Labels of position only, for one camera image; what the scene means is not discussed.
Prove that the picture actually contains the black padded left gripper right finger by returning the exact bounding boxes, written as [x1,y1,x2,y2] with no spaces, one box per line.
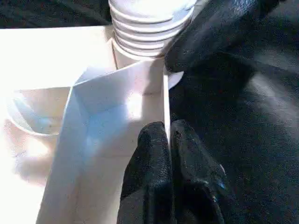
[169,119,231,224]

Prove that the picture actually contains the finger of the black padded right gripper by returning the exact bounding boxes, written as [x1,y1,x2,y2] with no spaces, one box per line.
[164,0,278,73]

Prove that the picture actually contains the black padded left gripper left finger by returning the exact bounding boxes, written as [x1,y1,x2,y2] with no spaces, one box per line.
[118,121,174,224]

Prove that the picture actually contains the white plastic table leg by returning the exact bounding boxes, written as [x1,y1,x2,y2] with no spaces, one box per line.
[107,0,199,59]

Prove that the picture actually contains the black shiny mat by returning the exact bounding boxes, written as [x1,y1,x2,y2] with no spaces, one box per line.
[0,0,299,224]

